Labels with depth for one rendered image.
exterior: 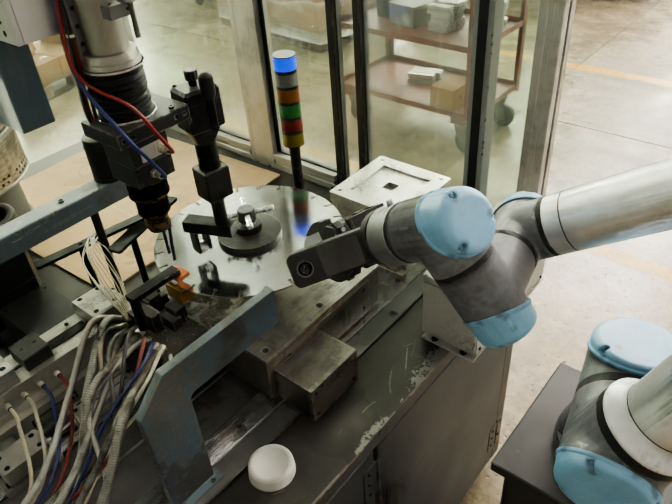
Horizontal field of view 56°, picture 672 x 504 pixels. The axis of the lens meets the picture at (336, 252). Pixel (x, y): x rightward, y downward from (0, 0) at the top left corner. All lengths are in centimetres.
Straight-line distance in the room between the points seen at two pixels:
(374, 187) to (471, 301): 64
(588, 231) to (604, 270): 187
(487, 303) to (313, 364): 41
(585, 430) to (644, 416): 8
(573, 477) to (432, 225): 34
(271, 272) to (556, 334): 147
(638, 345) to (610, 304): 159
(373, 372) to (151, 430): 42
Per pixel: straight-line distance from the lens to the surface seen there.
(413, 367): 112
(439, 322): 112
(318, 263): 79
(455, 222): 64
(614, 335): 90
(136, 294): 98
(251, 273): 102
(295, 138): 131
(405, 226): 68
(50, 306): 128
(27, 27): 85
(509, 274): 72
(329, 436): 103
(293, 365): 104
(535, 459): 103
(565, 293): 248
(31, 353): 111
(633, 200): 74
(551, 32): 115
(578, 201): 76
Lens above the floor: 157
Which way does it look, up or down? 37 degrees down
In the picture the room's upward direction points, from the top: 5 degrees counter-clockwise
